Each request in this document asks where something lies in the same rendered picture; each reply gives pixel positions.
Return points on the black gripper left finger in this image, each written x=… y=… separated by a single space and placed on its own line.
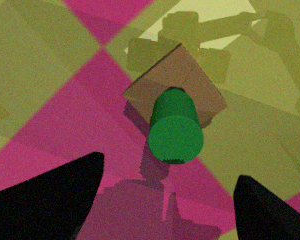
x=54 y=205

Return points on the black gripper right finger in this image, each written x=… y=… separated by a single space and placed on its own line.
x=261 y=215

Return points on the brown square block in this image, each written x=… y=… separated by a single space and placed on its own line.
x=177 y=69

